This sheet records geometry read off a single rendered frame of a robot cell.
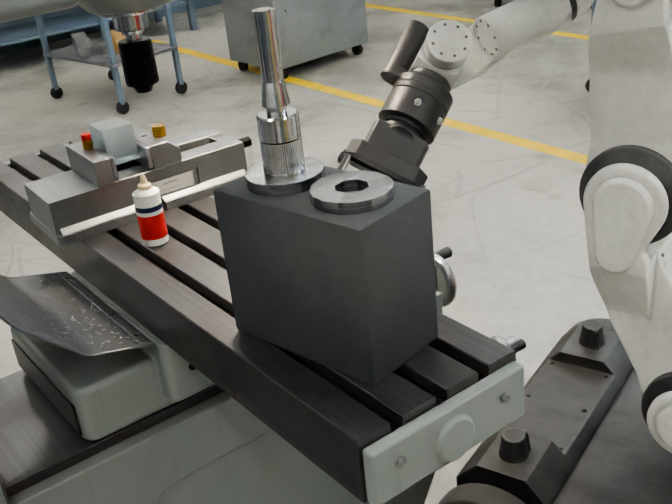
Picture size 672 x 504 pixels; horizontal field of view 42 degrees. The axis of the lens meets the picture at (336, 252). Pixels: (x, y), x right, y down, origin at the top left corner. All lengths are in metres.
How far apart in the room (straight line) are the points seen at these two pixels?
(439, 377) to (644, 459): 0.60
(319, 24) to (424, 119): 4.78
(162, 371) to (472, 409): 0.50
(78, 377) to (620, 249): 0.77
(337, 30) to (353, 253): 5.27
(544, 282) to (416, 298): 2.19
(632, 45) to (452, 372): 0.48
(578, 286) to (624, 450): 1.66
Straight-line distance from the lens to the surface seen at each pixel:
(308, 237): 0.92
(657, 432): 1.41
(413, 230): 0.94
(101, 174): 1.43
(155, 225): 1.34
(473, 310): 2.99
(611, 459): 1.50
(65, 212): 1.43
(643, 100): 1.23
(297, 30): 5.89
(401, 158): 1.24
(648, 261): 1.28
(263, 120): 0.97
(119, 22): 1.28
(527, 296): 3.06
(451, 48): 1.27
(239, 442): 1.42
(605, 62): 1.22
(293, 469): 1.53
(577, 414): 1.55
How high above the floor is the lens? 1.52
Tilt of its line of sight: 26 degrees down
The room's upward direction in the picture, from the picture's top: 6 degrees counter-clockwise
